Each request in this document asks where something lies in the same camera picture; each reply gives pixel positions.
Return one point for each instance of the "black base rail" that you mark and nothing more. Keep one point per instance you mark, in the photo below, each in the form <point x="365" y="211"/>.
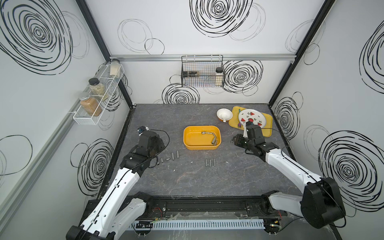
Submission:
<point x="228" y="205"/>

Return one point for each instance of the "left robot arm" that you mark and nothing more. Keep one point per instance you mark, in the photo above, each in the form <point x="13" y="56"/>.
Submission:
<point x="108" y="221"/>

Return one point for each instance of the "orange white bowl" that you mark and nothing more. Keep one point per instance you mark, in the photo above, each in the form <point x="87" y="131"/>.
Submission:
<point x="224" y="115"/>

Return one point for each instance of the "yellow serving tray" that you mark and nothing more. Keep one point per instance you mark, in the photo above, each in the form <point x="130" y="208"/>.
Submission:
<point x="267" y="130"/>

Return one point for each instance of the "aluminium wall rail back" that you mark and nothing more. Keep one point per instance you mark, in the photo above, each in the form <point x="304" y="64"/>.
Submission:
<point x="209" y="57"/>

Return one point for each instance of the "watermelon pattern plate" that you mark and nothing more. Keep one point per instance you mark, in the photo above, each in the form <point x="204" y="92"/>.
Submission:
<point x="252" y="116"/>

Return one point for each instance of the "aluminium wall rail left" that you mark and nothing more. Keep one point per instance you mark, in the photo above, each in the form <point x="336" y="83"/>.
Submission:
<point x="18" y="194"/>

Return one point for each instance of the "brown spice jar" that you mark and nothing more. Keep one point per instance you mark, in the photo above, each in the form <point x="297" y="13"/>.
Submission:
<point x="90" y="105"/>

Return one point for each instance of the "black corner frame post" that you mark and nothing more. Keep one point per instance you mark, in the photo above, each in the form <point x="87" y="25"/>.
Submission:
<point x="315" y="26"/>

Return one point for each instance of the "jar in wire basket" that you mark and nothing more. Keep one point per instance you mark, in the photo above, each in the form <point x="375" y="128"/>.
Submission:
<point x="219" y="76"/>

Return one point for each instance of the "black wire basket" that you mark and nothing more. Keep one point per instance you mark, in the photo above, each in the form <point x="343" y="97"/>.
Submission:
<point x="207" y="73"/>

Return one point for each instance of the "green herb jar black lid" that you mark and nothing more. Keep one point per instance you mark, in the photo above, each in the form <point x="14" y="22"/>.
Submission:
<point x="98" y="89"/>

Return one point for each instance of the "white jar on shelf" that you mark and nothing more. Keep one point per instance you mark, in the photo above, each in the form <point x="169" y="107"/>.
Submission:
<point x="115" y="68"/>

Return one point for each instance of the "aluminium wall rail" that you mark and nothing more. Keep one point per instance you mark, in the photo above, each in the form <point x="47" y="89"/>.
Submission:
<point x="18" y="194"/>
<point x="209" y="57"/>

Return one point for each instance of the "dull socket in box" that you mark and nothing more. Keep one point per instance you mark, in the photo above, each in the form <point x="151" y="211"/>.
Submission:
<point x="214" y="141"/>

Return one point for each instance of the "white slotted cable duct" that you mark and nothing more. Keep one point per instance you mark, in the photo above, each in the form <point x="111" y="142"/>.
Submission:
<point x="245" y="224"/>

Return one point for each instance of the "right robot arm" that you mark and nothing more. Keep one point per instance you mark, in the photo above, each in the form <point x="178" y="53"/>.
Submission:
<point x="310" y="185"/>

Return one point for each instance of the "left corner frame post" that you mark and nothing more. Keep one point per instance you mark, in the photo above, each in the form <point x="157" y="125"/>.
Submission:
<point x="86" y="12"/>

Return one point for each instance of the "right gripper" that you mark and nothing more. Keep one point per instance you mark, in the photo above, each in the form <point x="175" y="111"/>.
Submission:
<point x="237" y="140"/>

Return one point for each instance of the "yellow storage box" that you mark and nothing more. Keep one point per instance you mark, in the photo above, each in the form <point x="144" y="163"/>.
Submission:
<point x="194" y="140"/>

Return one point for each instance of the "white wire wall shelf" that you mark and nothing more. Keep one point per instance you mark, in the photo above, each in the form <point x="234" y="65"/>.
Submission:
<point x="109" y="107"/>

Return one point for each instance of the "dark item in basket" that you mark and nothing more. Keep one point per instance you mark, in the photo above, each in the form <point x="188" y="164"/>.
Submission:
<point x="190" y="74"/>

